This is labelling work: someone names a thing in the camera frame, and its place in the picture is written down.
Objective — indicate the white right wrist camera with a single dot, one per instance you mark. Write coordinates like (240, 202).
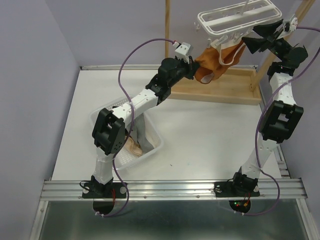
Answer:
(289, 25)

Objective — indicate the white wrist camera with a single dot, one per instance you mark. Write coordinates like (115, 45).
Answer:
(183, 51)
(289, 25)

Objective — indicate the wooden hanger stand frame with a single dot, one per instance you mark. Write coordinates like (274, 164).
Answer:
(238, 85)

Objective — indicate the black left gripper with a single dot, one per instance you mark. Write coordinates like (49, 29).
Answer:
(191, 67)

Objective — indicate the aluminium mounting rail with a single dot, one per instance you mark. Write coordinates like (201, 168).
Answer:
(163, 190)

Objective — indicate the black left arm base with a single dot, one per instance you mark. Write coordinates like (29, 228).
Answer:
(111, 190)

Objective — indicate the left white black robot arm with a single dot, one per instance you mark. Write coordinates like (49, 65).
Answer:
(109, 131)

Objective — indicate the white plastic clip hanger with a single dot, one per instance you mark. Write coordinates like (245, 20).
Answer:
(232, 22)

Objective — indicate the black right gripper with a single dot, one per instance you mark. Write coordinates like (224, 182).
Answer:
(255, 43)

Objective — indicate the orange underwear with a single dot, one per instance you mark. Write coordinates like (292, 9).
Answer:
(216, 60)

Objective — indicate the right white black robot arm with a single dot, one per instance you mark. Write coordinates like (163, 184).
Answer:
(282, 114)

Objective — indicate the beige striped underwear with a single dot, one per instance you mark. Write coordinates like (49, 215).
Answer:
(133, 147)

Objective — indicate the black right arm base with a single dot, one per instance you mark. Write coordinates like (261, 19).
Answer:
(226, 189)

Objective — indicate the grey underwear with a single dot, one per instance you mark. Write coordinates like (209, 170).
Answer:
(138, 134)

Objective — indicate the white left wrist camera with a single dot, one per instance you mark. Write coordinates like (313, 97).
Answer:
(183, 51)

